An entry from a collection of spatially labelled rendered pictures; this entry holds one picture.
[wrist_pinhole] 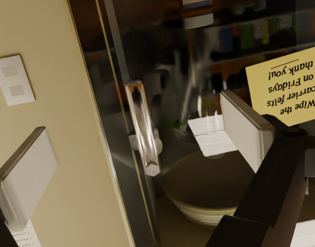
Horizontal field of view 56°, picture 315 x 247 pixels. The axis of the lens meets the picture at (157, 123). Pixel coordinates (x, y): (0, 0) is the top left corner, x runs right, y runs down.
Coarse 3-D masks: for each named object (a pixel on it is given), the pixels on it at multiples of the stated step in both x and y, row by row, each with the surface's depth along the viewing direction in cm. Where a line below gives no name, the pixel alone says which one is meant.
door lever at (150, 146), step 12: (132, 84) 24; (132, 96) 25; (144, 96) 25; (132, 108) 25; (144, 108) 25; (132, 120) 26; (144, 120) 25; (144, 132) 26; (144, 144) 26; (156, 144) 27; (144, 156) 27; (156, 156) 27; (144, 168) 27; (156, 168) 27
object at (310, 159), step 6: (264, 114) 17; (270, 120) 16; (276, 120) 16; (276, 126) 15; (282, 126) 15; (288, 126) 15; (276, 132) 14; (312, 138) 13; (312, 144) 13; (306, 150) 13; (312, 150) 12; (306, 156) 13; (312, 156) 13; (306, 162) 13; (312, 162) 13; (306, 168) 13; (312, 168) 13; (306, 174) 13; (312, 174) 13
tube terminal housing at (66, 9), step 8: (64, 0) 28; (64, 8) 28; (72, 24) 28; (72, 32) 29; (80, 56) 29; (80, 64) 30; (88, 80) 30; (88, 88) 30; (88, 96) 31; (96, 112) 31; (96, 120) 32; (104, 144) 33; (112, 176) 34; (120, 200) 35; (120, 208) 36; (128, 232) 37
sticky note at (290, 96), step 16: (256, 64) 29; (272, 64) 29; (288, 64) 30; (304, 64) 30; (256, 80) 30; (272, 80) 30; (288, 80) 30; (304, 80) 30; (256, 96) 30; (272, 96) 31; (288, 96) 31; (304, 96) 31; (272, 112) 31; (288, 112) 31; (304, 112) 31
